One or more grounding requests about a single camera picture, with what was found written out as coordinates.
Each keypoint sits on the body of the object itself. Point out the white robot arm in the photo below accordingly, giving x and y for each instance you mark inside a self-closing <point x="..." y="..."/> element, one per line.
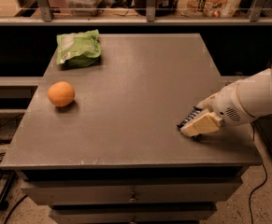
<point x="255" y="94"/>

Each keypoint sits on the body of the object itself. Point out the printed snack bag on shelf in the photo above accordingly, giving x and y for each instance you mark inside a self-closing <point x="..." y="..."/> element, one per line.
<point x="209" y="8"/>

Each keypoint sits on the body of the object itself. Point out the lower drawer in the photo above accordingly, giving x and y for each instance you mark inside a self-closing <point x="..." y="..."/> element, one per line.
<point x="138" y="214"/>

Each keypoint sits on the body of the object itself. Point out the green rice chip bag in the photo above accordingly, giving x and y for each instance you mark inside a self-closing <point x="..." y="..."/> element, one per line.
<point x="78" y="49"/>

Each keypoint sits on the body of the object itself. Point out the clear plastic container on shelf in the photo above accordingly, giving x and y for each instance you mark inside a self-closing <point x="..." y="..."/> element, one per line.
<point x="83" y="7"/>

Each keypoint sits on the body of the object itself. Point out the upper drawer with knob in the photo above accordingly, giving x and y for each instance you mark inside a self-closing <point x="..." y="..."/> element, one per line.
<point x="83" y="193"/>

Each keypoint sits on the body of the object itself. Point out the metal shelf rail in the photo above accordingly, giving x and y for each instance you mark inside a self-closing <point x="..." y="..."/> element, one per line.
<point x="121" y="13"/>

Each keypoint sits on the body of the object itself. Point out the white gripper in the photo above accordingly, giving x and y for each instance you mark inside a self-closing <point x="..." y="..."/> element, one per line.
<point x="227" y="104"/>

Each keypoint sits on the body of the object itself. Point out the grey drawer cabinet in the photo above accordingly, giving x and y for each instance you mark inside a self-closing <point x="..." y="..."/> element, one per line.
<point x="122" y="125"/>

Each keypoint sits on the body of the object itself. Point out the orange fruit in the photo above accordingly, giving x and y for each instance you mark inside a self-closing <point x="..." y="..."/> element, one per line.
<point x="61" y="94"/>

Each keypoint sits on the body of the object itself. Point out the blue rxbar blueberry wrapper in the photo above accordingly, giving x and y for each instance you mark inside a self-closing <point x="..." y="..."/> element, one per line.
<point x="190" y="117"/>

